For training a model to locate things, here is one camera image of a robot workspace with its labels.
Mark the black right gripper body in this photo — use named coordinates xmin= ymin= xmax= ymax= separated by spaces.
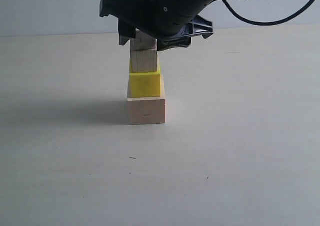
xmin=99 ymin=0 xmax=213 ymax=38

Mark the small wooden cube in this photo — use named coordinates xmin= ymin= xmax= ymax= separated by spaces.
xmin=130 ymin=30 xmax=157 ymax=51

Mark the medium wooden cube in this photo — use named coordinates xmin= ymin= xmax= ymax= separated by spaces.
xmin=130 ymin=49 xmax=158 ymax=73

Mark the yellow cube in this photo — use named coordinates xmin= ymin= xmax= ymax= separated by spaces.
xmin=128 ymin=59 xmax=161 ymax=98

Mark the large pale wooden cube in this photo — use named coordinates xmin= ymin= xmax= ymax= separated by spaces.
xmin=126 ymin=74 xmax=166 ymax=125

